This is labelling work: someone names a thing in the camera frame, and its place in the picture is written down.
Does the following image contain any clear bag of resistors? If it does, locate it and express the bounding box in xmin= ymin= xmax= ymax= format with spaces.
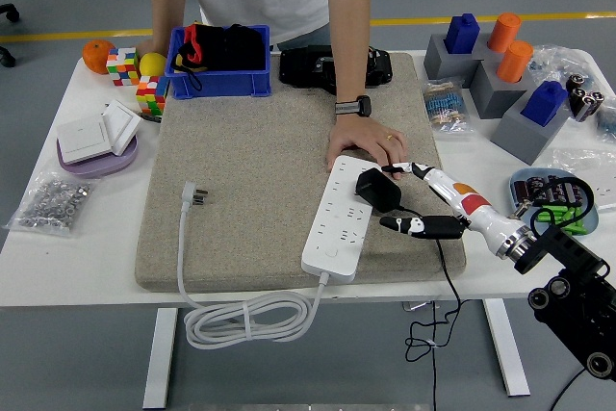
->
xmin=422 ymin=77 xmax=475 ymax=136

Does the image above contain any orange fruit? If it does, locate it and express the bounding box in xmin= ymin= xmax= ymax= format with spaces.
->
xmin=81 ymin=39 xmax=116 ymax=75

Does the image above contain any grey stepped block holder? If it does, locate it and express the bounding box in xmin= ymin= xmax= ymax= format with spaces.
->
xmin=423 ymin=33 xmax=574 ymax=166

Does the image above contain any black cloth with red trim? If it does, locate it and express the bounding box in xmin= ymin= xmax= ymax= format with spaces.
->
xmin=171 ymin=21 xmax=267 ymax=90

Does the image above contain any black adapter cord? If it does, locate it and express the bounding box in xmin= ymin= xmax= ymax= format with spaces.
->
xmin=397 ymin=206 xmax=464 ymax=364

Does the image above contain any black wrist watch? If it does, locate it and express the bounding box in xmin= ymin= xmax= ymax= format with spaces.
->
xmin=334 ymin=95 xmax=372 ymax=118

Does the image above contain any black electronic device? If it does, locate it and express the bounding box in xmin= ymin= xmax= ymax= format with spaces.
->
xmin=277 ymin=43 xmax=394 ymax=95

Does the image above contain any purple tray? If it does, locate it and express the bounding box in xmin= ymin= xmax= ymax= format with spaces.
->
xmin=56 ymin=134 xmax=141 ymax=179

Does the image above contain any rubik's cube red yellow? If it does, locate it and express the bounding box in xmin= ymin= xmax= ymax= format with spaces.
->
xmin=135 ymin=74 xmax=169 ymax=116

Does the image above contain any clear bag of blue parts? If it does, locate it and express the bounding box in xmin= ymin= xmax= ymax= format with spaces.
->
xmin=528 ymin=43 xmax=601 ymax=85
xmin=595 ymin=95 xmax=616 ymax=142

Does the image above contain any white one-gang wall switch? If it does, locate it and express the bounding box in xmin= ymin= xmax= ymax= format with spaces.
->
xmin=56 ymin=116 xmax=113 ymax=166

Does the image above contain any black floor cable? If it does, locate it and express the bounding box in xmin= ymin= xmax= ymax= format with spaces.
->
xmin=550 ymin=367 xmax=588 ymax=411

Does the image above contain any pile of green pegs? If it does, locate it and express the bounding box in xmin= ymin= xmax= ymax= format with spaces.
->
xmin=536 ymin=206 xmax=589 ymax=235

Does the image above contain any white two-gang wall switch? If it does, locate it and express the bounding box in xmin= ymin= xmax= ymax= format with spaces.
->
xmin=100 ymin=98 xmax=143 ymax=156

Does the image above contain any robot right hand white shell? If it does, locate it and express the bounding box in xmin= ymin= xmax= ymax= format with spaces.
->
xmin=378 ymin=162 xmax=526 ymax=252

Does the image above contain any blue block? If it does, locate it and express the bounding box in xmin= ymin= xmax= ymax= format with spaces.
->
xmin=521 ymin=80 xmax=570 ymax=128
xmin=443 ymin=13 xmax=481 ymax=55

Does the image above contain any thin black hanging cable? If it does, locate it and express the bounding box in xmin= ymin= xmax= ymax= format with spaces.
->
xmin=430 ymin=303 xmax=440 ymax=411

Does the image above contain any yellow lemon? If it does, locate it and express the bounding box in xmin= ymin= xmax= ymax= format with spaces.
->
xmin=138 ymin=51 xmax=168 ymax=77

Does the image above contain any person's left hand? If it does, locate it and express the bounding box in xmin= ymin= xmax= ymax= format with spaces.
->
xmin=325 ymin=115 xmax=409 ymax=180

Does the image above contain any rubik's cube with white face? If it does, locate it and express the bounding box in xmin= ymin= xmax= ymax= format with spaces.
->
xmin=105 ymin=46 xmax=141 ymax=89

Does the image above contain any person's right hand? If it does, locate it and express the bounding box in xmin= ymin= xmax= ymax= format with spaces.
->
xmin=136 ymin=39 xmax=169 ymax=57

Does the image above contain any white power strip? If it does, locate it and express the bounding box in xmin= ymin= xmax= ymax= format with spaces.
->
xmin=300 ymin=154 xmax=384 ymax=282

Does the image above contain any clear bag of metal nuts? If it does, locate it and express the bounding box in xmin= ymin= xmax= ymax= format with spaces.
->
xmin=2 ymin=169 xmax=95 ymax=239

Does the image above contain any orange cylinder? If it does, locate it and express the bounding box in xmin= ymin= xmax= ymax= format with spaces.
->
xmin=487 ymin=13 xmax=524 ymax=54
xmin=496 ymin=39 xmax=535 ymax=84

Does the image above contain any light blue plate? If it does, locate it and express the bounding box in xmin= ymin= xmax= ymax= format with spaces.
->
xmin=508 ymin=167 xmax=601 ymax=238

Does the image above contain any white table leg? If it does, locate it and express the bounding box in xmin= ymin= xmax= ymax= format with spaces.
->
xmin=142 ymin=308 xmax=179 ymax=410
xmin=482 ymin=298 xmax=532 ymax=398

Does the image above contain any white power cord with plug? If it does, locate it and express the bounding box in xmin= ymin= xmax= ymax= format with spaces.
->
xmin=176 ymin=181 xmax=333 ymax=352

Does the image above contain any grey-brown mat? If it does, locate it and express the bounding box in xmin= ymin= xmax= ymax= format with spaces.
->
xmin=134 ymin=51 xmax=467 ymax=294

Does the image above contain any blue plastic bin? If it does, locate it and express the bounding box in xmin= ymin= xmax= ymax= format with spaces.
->
xmin=165 ymin=24 xmax=273 ymax=101

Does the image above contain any black plug adapter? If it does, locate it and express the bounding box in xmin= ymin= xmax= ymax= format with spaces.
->
xmin=354 ymin=167 xmax=403 ymax=214

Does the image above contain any pack of dark capacitors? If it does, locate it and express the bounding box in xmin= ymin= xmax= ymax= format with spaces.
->
xmin=512 ymin=174 xmax=586 ymax=205

